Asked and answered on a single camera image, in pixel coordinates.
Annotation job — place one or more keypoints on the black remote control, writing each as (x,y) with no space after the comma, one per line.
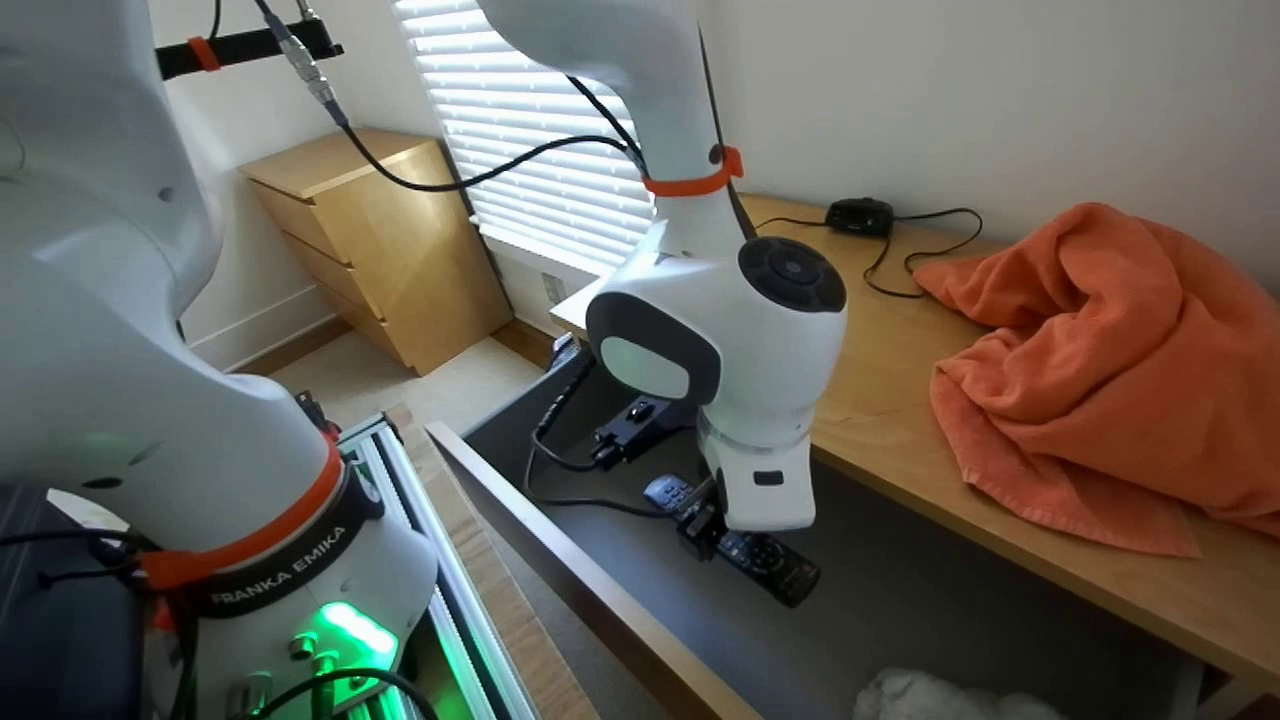
(763,556)

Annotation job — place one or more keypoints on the orange towel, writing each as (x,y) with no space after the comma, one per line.
(1127,378)

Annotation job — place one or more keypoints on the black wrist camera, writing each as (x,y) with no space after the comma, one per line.
(632,429)

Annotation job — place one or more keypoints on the white cloth in drawer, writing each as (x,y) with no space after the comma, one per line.
(901,694)

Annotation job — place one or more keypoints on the white window blinds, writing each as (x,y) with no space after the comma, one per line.
(557,178)

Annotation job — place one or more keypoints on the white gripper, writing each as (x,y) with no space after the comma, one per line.
(767,491)

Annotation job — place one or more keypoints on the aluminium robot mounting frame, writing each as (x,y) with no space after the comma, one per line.
(447,665)

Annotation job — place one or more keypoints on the black bar with orange tape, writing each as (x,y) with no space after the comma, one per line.
(242,47)

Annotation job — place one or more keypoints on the light wood dresser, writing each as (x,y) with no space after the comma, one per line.
(773,346)

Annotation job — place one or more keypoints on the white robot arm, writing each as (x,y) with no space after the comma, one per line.
(238,504)

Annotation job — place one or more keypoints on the small wooden drawer cabinet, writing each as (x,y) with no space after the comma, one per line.
(406,271)

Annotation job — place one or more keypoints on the black round puck device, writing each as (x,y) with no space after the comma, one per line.
(860,218)

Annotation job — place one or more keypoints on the open grey top drawer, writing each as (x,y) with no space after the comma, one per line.
(893,588)

